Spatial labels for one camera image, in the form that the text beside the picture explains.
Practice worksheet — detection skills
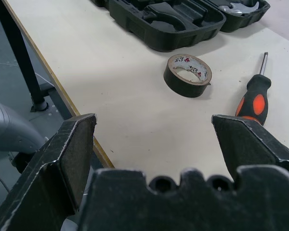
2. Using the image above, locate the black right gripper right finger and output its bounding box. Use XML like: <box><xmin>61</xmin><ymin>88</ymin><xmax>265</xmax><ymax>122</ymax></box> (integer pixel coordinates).
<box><xmin>211</xmin><ymin>114</ymin><xmax>289</xmax><ymax>180</ymax></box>

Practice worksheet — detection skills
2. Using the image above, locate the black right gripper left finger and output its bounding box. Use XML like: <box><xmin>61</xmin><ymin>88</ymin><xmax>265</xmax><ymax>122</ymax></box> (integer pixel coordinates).
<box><xmin>0</xmin><ymin>113</ymin><xmax>98</xmax><ymax>231</ymax></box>

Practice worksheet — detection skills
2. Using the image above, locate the black and orange screwdriver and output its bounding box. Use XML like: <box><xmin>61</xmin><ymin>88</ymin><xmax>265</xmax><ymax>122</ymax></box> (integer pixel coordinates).
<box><xmin>235</xmin><ymin>52</ymin><xmax>272</xmax><ymax>126</ymax></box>

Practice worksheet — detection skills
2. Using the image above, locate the black electrical tape roll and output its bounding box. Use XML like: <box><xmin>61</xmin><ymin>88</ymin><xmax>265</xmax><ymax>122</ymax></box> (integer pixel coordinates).
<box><xmin>163</xmin><ymin>54</ymin><xmax>212</xmax><ymax>98</ymax></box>

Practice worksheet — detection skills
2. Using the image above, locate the black plastic case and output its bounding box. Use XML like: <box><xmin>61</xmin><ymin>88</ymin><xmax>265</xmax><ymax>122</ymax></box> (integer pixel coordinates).
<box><xmin>90</xmin><ymin>0</ymin><xmax>271</xmax><ymax>52</ymax></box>

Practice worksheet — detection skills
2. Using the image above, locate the silver robot body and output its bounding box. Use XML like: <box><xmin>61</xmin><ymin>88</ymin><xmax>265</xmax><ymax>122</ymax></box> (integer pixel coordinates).
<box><xmin>0</xmin><ymin>99</ymin><xmax>45</xmax><ymax>160</ymax></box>

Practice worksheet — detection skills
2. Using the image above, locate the silver claw hammer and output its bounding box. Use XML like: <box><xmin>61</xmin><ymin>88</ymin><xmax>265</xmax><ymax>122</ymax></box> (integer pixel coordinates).
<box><xmin>219</xmin><ymin>0</ymin><xmax>260</xmax><ymax>15</ymax></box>

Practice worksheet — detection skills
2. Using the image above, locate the black metal table frame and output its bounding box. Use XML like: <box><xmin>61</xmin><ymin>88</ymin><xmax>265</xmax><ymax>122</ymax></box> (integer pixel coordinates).
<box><xmin>0</xmin><ymin>0</ymin><xmax>50</xmax><ymax>113</ymax></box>

